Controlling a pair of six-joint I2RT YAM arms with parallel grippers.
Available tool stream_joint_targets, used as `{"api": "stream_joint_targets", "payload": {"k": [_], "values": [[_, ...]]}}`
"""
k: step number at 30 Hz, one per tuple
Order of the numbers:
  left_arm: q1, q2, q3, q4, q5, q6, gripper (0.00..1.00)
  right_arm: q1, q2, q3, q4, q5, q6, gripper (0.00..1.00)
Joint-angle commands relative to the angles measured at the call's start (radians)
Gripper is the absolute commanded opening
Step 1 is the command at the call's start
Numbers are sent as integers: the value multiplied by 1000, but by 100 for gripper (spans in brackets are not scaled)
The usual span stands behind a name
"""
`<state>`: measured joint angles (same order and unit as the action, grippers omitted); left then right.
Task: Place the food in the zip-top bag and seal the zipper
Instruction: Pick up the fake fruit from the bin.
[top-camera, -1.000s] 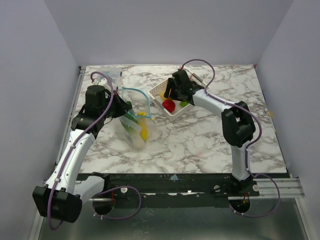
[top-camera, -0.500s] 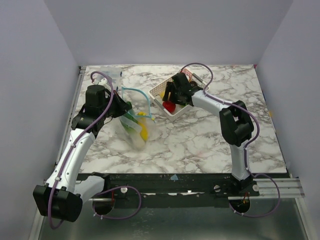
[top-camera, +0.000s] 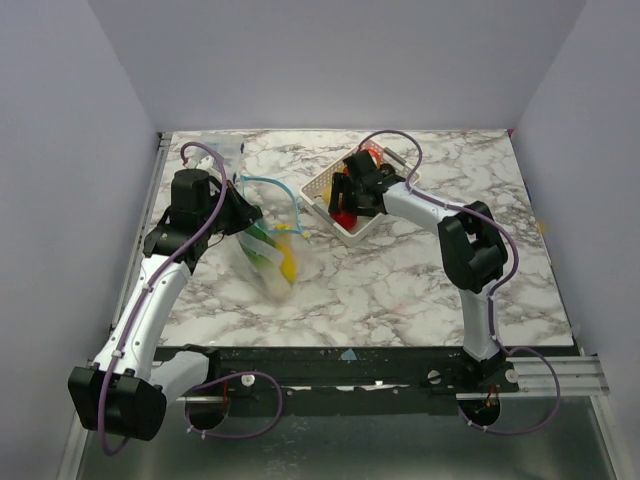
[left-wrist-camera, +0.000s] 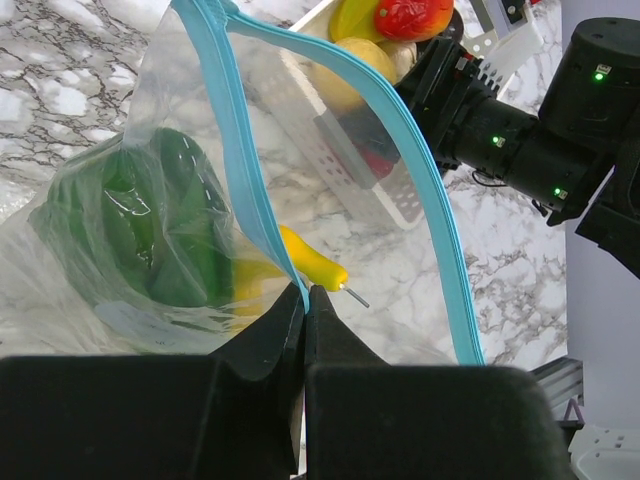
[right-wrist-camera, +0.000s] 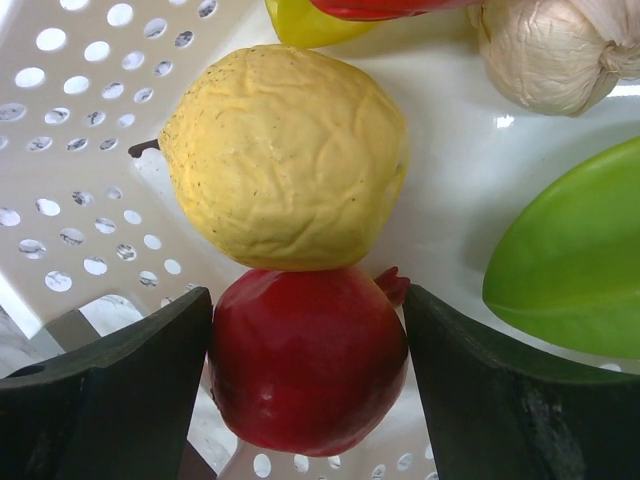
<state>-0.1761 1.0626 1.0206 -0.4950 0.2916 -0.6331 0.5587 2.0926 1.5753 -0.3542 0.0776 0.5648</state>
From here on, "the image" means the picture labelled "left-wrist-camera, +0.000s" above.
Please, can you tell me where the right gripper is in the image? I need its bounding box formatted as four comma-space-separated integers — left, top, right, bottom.
395, 37, 540, 173

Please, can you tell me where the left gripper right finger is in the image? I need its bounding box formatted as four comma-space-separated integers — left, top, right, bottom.
305, 287, 572, 479

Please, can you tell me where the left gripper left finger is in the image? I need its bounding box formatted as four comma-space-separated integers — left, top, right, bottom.
1, 286, 305, 479

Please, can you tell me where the white perforated plastic basket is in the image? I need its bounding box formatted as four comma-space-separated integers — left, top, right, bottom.
277, 0, 544, 231

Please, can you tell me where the clear zip top bag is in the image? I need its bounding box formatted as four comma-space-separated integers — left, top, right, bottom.
1, 1, 484, 365

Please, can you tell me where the green toy leek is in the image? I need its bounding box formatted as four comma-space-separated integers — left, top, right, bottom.
29, 128, 233, 308

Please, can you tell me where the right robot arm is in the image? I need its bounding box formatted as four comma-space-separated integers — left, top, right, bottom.
396, 17, 639, 273

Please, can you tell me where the beige toy mushroom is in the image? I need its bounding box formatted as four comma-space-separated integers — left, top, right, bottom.
380, 41, 418, 80

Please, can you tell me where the red toy apple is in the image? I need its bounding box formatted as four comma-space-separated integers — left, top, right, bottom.
356, 143, 400, 180

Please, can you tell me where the red orange toy mango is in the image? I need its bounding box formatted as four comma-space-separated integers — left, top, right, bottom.
373, 0, 454, 42

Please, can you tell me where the yellow toy lemon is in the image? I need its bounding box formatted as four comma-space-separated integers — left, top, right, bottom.
310, 37, 398, 115

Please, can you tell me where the green toy starfruit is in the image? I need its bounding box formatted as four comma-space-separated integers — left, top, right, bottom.
328, 0, 385, 43

